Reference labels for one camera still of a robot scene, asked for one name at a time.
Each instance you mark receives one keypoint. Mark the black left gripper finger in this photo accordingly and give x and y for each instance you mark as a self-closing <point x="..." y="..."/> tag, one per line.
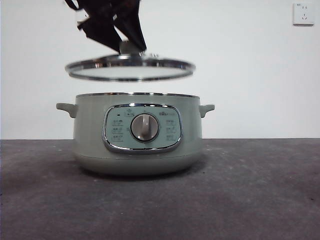
<point x="132" y="27"/>
<point x="102" y="35"/>

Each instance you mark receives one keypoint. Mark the glass lid with green knob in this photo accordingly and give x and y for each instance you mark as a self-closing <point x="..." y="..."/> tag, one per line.
<point x="130" y="73"/>

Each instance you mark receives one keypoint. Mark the pale green electric cooking pot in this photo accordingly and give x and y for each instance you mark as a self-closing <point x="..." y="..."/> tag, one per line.
<point x="92" y="132"/>

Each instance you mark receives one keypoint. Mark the white wall socket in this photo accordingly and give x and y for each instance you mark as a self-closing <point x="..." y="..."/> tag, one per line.
<point x="303" y="14"/>

